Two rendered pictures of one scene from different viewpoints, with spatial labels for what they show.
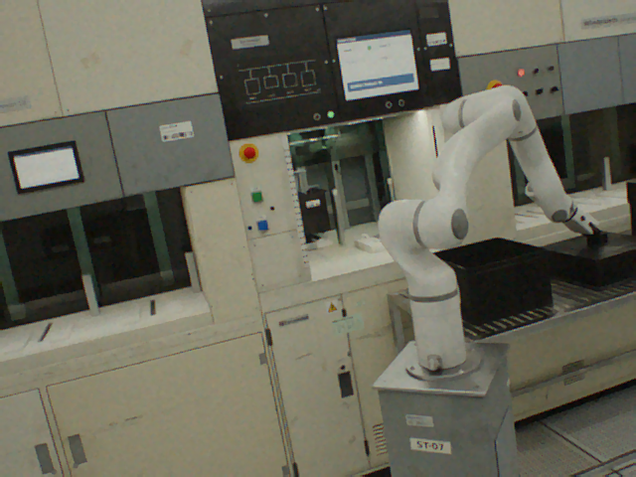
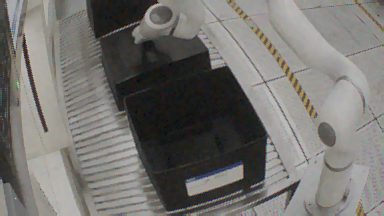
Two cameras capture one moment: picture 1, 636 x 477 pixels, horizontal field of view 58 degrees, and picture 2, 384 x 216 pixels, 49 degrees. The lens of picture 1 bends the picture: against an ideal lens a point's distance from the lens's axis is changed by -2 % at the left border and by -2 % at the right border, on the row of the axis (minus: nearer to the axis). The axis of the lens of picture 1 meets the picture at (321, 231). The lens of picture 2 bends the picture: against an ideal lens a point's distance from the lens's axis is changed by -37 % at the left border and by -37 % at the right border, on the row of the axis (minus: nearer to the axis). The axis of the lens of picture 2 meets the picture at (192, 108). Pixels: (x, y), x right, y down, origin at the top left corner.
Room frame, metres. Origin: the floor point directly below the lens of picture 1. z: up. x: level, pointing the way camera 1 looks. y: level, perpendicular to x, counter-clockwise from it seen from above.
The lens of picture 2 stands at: (1.72, 0.57, 1.93)
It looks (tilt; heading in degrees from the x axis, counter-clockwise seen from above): 42 degrees down; 273
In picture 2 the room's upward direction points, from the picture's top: 9 degrees counter-clockwise
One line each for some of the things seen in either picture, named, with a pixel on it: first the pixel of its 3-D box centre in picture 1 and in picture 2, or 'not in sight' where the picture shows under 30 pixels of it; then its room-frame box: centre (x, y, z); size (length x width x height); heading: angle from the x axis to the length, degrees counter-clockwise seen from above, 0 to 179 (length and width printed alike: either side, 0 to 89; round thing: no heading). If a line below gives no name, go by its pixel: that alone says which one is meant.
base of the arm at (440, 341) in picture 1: (438, 329); (335, 176); (1.39, -0.25, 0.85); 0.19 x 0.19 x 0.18
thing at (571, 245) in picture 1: (598, 253); (148, 50); (1.89, -0.91, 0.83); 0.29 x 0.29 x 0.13; 18
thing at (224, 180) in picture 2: (487, 277); (196, 143); (1.77, -0.49, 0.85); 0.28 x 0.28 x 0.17; 14
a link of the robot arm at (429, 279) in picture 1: (416, 246); (340, 130); (1.42, -0.23, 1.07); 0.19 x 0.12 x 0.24; 42
